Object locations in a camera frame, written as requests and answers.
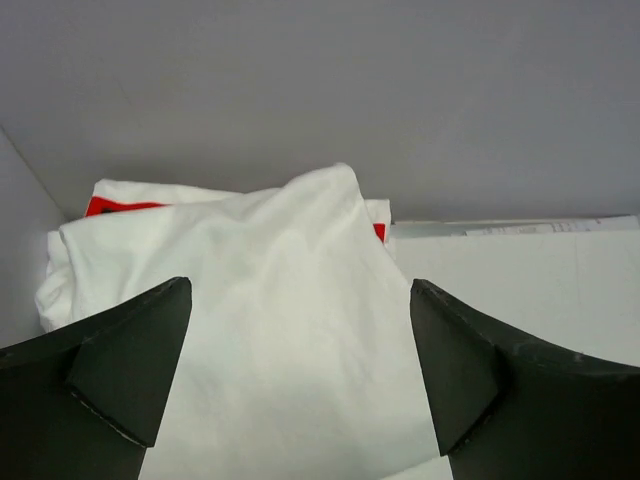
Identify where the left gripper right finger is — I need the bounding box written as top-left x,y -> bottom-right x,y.
410,279 -> 639,479

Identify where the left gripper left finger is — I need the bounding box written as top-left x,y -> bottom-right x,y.
1,277 -> 192,479

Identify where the red printed shirt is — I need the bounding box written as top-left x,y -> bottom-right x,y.
85,196 -> 387,242

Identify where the white t shirt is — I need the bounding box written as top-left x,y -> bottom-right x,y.
35,165 -> 438,479

